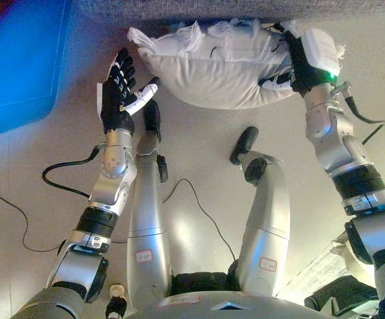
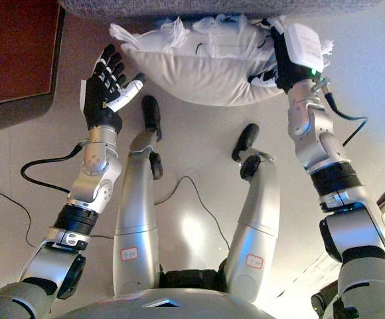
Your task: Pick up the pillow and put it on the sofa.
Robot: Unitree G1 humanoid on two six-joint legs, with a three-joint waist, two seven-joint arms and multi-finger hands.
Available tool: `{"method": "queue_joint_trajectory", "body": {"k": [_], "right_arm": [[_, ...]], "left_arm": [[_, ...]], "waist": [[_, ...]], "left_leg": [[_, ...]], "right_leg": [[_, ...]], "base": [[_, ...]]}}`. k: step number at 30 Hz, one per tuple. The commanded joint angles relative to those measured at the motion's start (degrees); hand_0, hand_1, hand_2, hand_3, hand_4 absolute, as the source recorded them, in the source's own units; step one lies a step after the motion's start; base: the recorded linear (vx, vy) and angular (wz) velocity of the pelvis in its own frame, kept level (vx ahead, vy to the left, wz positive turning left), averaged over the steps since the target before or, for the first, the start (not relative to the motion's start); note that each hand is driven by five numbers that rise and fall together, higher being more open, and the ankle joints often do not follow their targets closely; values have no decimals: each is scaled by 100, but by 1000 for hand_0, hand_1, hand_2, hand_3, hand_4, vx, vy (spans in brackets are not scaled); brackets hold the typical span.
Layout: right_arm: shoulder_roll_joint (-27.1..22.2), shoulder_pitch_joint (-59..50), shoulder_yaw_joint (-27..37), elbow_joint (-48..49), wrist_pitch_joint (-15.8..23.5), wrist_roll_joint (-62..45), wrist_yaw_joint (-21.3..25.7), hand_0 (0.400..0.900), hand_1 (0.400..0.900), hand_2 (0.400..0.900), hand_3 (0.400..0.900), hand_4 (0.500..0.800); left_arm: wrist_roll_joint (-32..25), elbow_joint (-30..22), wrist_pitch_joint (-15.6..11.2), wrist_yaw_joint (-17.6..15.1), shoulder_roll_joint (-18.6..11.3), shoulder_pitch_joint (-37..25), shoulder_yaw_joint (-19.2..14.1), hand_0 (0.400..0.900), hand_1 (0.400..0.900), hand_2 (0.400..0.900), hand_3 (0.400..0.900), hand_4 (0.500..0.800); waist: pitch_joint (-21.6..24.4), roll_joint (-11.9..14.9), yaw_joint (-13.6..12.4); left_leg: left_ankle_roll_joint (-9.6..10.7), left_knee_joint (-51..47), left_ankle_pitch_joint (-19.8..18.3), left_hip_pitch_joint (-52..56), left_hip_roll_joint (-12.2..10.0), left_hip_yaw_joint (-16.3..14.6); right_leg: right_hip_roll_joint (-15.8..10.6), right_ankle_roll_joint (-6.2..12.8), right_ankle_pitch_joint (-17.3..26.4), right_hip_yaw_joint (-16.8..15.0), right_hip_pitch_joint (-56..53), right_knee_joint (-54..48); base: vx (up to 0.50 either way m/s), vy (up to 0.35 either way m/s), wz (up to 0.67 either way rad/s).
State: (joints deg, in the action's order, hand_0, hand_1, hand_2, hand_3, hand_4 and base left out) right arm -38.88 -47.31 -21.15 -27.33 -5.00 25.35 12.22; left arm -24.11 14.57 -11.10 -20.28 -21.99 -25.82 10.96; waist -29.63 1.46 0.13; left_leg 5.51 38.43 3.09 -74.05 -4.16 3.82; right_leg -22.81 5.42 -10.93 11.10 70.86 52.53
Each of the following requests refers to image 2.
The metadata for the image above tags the dark wooden cabinet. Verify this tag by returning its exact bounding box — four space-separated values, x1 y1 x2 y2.
0 0 66 136

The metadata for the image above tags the silver robot right leg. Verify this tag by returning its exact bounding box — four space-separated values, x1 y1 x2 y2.
223 122 282 304

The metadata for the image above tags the grey robot torso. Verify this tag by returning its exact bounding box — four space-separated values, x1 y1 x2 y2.
0 281 275 319

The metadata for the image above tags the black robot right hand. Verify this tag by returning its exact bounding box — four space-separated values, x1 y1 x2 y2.
247 18 326 94

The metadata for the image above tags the thick black wrist cable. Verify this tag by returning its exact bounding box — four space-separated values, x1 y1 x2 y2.
19 142 84 194
321 79 369 148

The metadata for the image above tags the white tasselled pillow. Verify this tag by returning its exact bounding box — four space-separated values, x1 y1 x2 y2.
108 15 335 107

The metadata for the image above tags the thin black floor cable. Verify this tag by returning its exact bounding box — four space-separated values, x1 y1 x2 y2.
154 175 230 251
0 175 37 249

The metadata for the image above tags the grey fabric armchair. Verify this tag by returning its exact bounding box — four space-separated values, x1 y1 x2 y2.
57 0 383 27

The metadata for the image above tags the silver robot leg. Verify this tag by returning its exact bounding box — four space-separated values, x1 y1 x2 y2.
223 122 282 304
112 94 164 297

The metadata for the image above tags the silver robot left leg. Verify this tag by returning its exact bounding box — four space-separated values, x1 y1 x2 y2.
112 94 164 297

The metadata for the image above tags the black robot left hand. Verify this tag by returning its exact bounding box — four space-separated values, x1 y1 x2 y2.
78 43 147 133

